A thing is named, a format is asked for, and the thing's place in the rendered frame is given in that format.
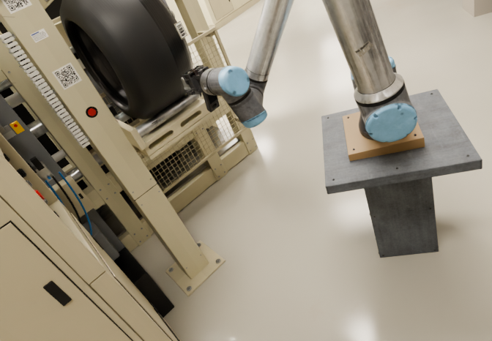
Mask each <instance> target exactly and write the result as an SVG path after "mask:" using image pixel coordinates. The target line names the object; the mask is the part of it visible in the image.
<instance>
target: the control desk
mask: <svg viewBox="0 0 492 341"><path fill-rule="evenodd" d="M0 341H181V340H180V339H179V338H178V336H177V335H176V334H175V332H174V331H173V329H172V328H171V327H170V326H169V325H168V323H167V322H166V321H165V319H164V318H163V317H162V316H161V315H160V313H159V312H158V311H157V309H156V308H155V307H154V306H153V304H152V303H151V302H150V301H148V300H147V299H146V298H145V296H144V295H143V294H142V293H141V292H140V291H139V290H138V289H137V288H136V286H135V285H134V284H133V283H132V282H131V281H130V279H129V278H128V277H127V276H126V275H125V273H124V272H123V271H122V270H121V269H120V268H119V267H118V266H117V265H116V264H115V262H114V261H113V260H112V259H111V258H110V256H109V255H108V254H107V253H106V252H105V250H104V249H103V247H102V246H101V245H100V244H99V242H98V241H97V240H96V239H95V238H94V237H93V235H90V233H89V232H88V231H87V230H86V229H85V227H83V226H82V224H80V222H79V221H78V220H77V219H76V218H75V216H74V215H73V214H72V213H70V212H69V211H68V210H67V209H66V207H65V206H64V205H63V204H62V203H61V201H60V200H59V199H58V198H57V197H56V196H55V195H54V194H53V193H52V192H51V190H50V189H49V188H48V187H47V186H46V185H45V183H44V182H43V181H42V180H41V179H40V177H39V176H38V175H37V174H36V173H35V172H34V171H33V170H32V169H31V168H30V166H29V165H28V164H27V163H26V162H25V160H24V159H23V158H22V157H21V156H20V155H19V153H17V152H16V150H15V149H14V148H13V147H12V146H11V145H10V143H9V142H8V141H7V140H6V139H5V138H4V136H3V135H2V134H1V133H0Z"/></svg>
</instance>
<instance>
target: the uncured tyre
mask: <svg viewBox="0 0 492 341"><path fill-rule="evenodd" d="M59 14H60V18H61V22H62V25H63V27H64V30H65V32H66V34H67V37H68V39H69V41H70V43H71V45H72V46H73V48H74V50H75V52H76V53H77V55H78V57H79V59H80V60H81V62H82V63H83V65H84V67H85V68H86V69H87V71H88V72H89V74H90V75H91V76H92V78H93V79H94V81H95V82H96V84H97V85H98V86H99V87H100V88H101V89H102V91H103V92H104V93H105V95H106V96H107V97H108V98H109V99H110V100H111V102H112V103H113V104H114V105H115V106H116V107H117V108H118V109H120V110H121V111H122V112H123V113H125V114H127V115H128V116H130V117H133V118H137V119H150V118H152V117H153V116H155V115H157V114H158V113H159V112H161V111H162V110H164V109H166V108H167V107H168V106H170V105H172V104H173V103H175V102H176V101H177V100H179V99H181V98H182V97H183V96H184V95H185V94H186V91H185V89H184V85H183V83H182V80H181V78H182V75H183V74H185V72H187V71H188V70H191V69H193V61H192V57H191V54H190V49H189V47H188V44H187V41H186V39H185V38H183V39H181V37H180V36H179V33H178V31H177V30H176V27H175V25H174V24H175V23H177V21H176V18H175V17H174V16H173V14H172V12H171V11H170V10H169V8H168V7H167V5H166V4H165V2H164V1H163V0H62V1H61V7H60V10H59ZM167 103H168V104H167ZM165 104H166V105H165ZM158 109H159V110H158Z"/></svg>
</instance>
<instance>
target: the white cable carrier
mask: <svg viewBox="0 0 492 341"><path fill-rule="evenodd" d="M10 36H11V37H10ZM15 38H16V37H15V35H14V34H11V33H10V32H7V33H4V34H2V35H0V40H2V42H3V43H4V44H6V45H5V46H6V48H9V49H8V50H9V52H10V53H11V54H12V56H13V57H15V60H16V61H18V63H19V65H21V68H22V69H24V70H23V71H24V72H25V73H27V75H28V77H30V80H32V81H33V84H34V85H35V86H36V87H37V88H38V91H39V92H41V94H42V96H44V98H45V99H46V101H47V102H48V103H49V105H50V106H51V107H52V109H53V110H54V112H55V113H56V115H57V116H58V117H59V118H60V120H61V121H62V123H63V124H64V125H65V126H66V127H67V129H68V130H69V132H70V133H71V135H72V136H73V137H74V139H76V141H77V142H78V144H79V145H80V146H81V147H82V148H85V147H86V146H88V145H89V144H90V142H89V141H88V140H89V138H88V137H87V136H86V137H85V135H84V134H83V133H82V132H81V130H80V128H78V125H76V123H75V122H74V121H73V119H72V117H71V116H70V115H69V113H68V112H67V111H66V109H65V108H64V106H63V105H62V104H61V102H60V101H59V99H58V98H57V97H56V95H55V93H56V92H55V91H54V90H53V89H52V90H51V88H50V86H48V84H47V83H46V82H45V80H44V79H43V78H41V77H42V76H41V75H39V72H38V70H36V67H35V66H33V64H32V63H31V62H30V59H28V58H27V55H26V54H24V51H23V50H21V47H20V46H19V45H17V44H18V43H17V42H16V41H13V40H15Z"/></svg>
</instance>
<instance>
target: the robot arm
mask: <svg viewBox="0 0 492 341"><path fill-rule="evenodd" d="M322 2H323V4H324V7H325V9H326V11H327V14H328V16H329V19H330V22H331V24H332V27H333V29H334V31H335V34H336V37H337V39H338V42H339V44H340V46H341V49H342V51H343V54H344V56H345V58H346V61H347V64H348V67H349V69H350V73H351V80H352V83H353V87H354V99H355V101H356V103H357V106H358V108H359V111H360V117H359V131H360V133H361V134H362V136H364V137H365V138H367V139H370V140H377V141H379V142H388V143H389V142H394V141H397V140H400V139H402V138H404V137H406V136H407V135H408V134H410V133H411V132H412V131H413V130H414V128H415V127H416V125H417V112H416V110H415V109H414V107H413V105H412V103H411V100H410V99H409V94H408V92H407V89H406V85H405V83H404V79H403V77H402V76H401V75H400V74H397V70H396V64H395V61H394V59H393V58H392V57H391V56H388V54H387V50H386V48H385V45H384V41H383V39H382V36H381V32H380V30H379V26H378V24H377V21H376V17H375V15H374V12H373V8H372V6H371V3H370V0H322ZM293 3H294V0H265V1H264V5H263V8H262V11H261V16H260V19H259V22H258V26H257V29H256V34H255V36H254V40H253V44H252V47H251V50H250V55H249V58H248V60H247V65H246V68H245V70H243V69H242V68H241V67H235V66H227V67H219V68H210V69H209V68H208V66H207V67H204V66H203V65H198V66H196V67H195V68H193V69H191V70H188V71H187V72H185V74H183V75H182V78H181V80H182V83H183V85H184V90H185V91H186V93H187V95H197V94H200V93H201V92H202V94H203V96H204V101H205V103H206V108H207V110H208V111H209V112H212V111H214V110H215V109H216V108H218V107H219V106H220V104H219V101H218V98H217V96H222V97H223V99H224V100H225V101H226V102H227V103H228V105H229V106H230V108H231V109H232V111H233V112H234V113H235V114H236V116H237V117H238V119H239V120H240V121H241V123H242V124H243V125H244V126H245V127H246V128H253V127H256V126H258V125H259V124H260V123H262V122H263V121H264V120H265V119H266V117H267V110H266V109H264V107H263V100H264V90H265V88H266V85H267V81H268V79H269V73H270V70H271V68H272V64H273V61H274V59H275V55H276V53H277V49H278V46H279V44H280V40H281V37H282V35H283V31H284V28H285V26H286V23H287V20H288V17H289V14H290V11H291V8H292V5H293Z"/></svg>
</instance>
